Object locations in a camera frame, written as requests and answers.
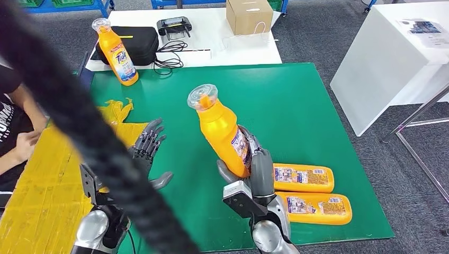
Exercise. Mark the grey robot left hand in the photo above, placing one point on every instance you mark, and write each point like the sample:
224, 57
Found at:
145, 147

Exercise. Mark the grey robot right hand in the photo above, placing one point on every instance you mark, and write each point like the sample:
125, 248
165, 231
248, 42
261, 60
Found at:
263, 171

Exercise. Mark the person's hand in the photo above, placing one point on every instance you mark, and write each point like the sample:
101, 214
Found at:
26, 142

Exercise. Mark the orange detergent bottle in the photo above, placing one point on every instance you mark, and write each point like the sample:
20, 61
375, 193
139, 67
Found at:
219, 133
301, 178
315, 210
117, 59

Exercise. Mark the person's forearm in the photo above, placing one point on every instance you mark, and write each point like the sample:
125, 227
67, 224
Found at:
8, 163

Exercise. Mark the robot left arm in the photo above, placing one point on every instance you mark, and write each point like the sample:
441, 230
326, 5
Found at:
89, 231

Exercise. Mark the flat yellow plastic bag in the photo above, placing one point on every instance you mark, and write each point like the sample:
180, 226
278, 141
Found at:
129, 133

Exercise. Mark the person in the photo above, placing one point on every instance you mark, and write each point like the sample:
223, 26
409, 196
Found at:
8, 119

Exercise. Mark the crumpled yellow plastic bag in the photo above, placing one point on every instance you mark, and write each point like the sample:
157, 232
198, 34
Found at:
117, 110

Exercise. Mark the green table mat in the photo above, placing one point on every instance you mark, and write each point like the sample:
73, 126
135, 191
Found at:
280, 105

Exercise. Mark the dark blue chair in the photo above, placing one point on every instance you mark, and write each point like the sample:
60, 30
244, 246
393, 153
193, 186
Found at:
84, 75

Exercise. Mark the black zip carry case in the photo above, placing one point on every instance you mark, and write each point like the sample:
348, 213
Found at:
144, 45

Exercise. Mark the white long table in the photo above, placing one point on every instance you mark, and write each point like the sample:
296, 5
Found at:
245, 52

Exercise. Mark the black remote controller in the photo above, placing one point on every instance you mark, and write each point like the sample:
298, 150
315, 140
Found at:
174, 26

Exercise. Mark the green plastic crate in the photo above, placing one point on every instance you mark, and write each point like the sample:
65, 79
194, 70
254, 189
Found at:
277, 4
72, 2
28, 2

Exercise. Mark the blue metal rack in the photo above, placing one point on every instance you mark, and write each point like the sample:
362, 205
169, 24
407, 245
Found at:
70, 10
203, 2

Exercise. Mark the white block table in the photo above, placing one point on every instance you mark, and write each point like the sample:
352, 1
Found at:
379, 70

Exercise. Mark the cardboard box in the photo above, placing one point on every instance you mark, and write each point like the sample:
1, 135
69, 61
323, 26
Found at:
249, 17

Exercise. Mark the blue cart leg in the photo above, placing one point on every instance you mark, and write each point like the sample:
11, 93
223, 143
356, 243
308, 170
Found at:
371, 3

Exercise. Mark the printed paper sheet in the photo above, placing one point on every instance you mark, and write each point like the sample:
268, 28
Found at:
424, 29

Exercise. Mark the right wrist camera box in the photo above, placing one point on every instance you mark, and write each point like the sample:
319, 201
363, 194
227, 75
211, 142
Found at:
242, 201

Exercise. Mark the silver metal post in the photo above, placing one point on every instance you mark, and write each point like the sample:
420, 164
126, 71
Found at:
179, 3

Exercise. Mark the chrome metal frame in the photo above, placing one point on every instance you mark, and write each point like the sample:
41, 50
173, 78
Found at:
421, 111

